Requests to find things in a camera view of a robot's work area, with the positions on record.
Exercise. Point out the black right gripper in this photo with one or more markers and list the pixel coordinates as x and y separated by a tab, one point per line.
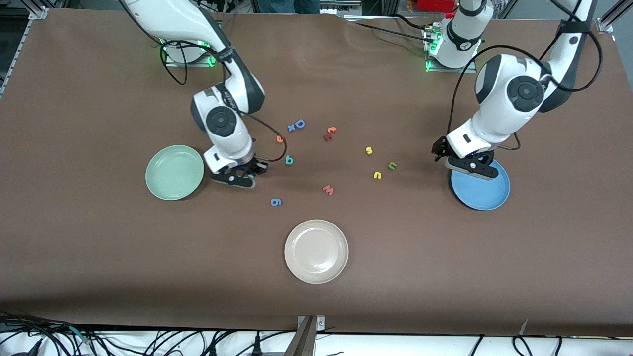
258	167

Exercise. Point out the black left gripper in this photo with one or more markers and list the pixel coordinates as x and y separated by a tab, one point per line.
439	147

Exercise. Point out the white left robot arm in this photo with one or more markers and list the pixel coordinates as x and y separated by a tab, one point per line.
509	94

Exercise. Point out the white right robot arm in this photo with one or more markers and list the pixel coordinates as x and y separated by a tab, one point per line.
222	121

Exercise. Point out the blue plate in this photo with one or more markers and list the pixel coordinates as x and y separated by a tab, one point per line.
482	195

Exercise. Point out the blue foam letter D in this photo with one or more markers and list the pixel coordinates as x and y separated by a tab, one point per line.
299	124

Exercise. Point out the mint green plate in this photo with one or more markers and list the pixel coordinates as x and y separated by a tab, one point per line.
174	172

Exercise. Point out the pink foam letter w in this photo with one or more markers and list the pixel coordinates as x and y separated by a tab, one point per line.
329	190

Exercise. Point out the beige white plate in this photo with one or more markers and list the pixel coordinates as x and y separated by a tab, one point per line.
316	251

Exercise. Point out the brown table cover sheet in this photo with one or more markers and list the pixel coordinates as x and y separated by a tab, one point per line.
316	89

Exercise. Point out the red box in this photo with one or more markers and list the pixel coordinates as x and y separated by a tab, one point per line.
435	5

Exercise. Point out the white paper scrap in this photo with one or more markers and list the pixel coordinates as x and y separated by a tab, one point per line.
524	327

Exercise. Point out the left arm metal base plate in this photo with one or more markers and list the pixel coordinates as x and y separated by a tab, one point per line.
452	70

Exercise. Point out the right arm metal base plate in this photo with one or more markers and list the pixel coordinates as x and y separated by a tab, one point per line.
173	63

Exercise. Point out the aluminium profile with bracket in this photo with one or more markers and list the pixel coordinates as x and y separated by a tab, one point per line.
304	341

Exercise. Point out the aluminium frame post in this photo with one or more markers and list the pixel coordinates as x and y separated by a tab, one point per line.
606	24

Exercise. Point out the aluminium frame rail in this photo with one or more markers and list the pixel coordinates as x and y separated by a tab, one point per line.
35	11

